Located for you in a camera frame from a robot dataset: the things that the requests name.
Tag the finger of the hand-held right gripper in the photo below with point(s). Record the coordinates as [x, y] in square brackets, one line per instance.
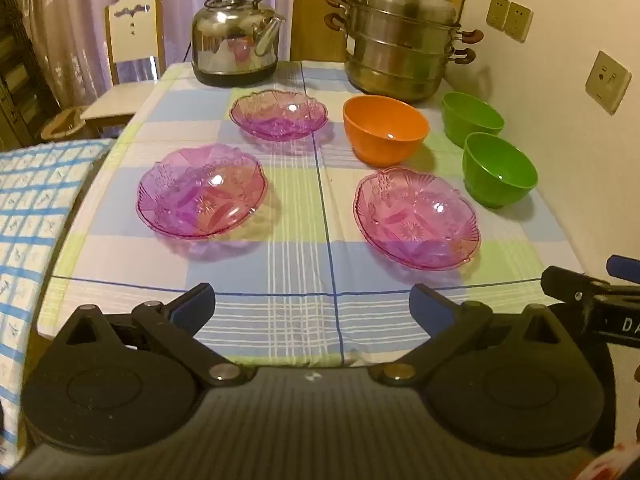
[567, 284]
[625, 265]

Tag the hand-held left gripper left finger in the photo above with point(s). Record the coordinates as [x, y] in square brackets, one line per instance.
[195, 304]

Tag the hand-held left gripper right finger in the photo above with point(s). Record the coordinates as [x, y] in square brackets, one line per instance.
[427, 310]

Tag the pink glass plate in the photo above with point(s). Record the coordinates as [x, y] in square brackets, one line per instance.
[200, 195]
[415, 220]
[280, 117]

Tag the green plastic bowl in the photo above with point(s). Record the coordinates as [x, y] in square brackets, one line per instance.
[500, 170]
[470, 115]

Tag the orange plastic bowl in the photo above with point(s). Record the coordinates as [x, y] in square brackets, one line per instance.
[385, 127]

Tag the checked tablecloth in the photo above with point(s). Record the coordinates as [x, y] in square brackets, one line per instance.
[295, 270]

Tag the red white printed clothing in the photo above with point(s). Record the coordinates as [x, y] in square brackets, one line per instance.
[620, 462]

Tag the blue white checked cloth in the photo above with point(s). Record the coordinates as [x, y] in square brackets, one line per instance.
[35, 220]

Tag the beige slipper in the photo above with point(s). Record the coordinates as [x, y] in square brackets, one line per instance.
[62, 124]

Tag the stainless steel kettle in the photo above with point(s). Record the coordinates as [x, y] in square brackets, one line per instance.
[235, 45]

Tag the stainless steel steamer pot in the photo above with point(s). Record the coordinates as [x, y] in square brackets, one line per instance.
[400, 45]

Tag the white wooden chair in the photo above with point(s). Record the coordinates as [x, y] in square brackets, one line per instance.
[135, 25]

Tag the pale sheer curtain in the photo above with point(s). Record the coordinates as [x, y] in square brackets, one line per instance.
[75, 10]

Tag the large beige wall socket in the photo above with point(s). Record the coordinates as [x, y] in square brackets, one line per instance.
[609, 82]

